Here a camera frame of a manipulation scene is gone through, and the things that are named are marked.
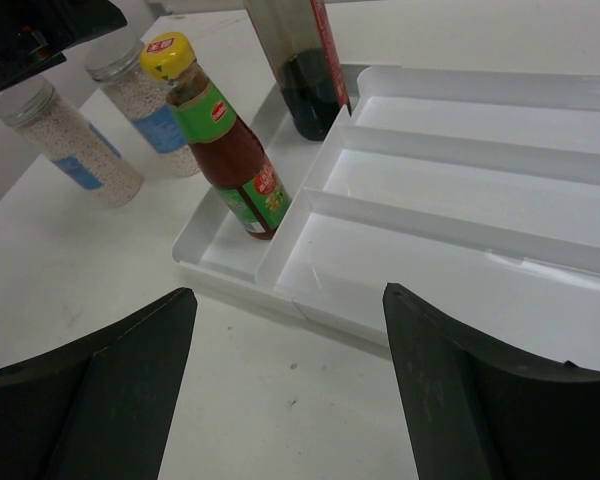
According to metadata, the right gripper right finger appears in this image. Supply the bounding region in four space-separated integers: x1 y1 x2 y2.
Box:
383 283 600 479

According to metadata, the white divided organizer tray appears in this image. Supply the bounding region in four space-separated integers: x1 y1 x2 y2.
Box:
172 65 600 370

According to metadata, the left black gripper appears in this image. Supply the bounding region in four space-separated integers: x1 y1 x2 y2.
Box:
0 0 126 92

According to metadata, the white granule jar blue label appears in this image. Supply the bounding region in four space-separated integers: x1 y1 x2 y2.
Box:
84 27 199 177

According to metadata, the dark soy sauce bottle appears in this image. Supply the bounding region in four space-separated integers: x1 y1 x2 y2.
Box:
243 0 350 141

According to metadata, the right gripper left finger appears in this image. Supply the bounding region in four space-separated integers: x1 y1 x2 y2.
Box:
0 288 198 479

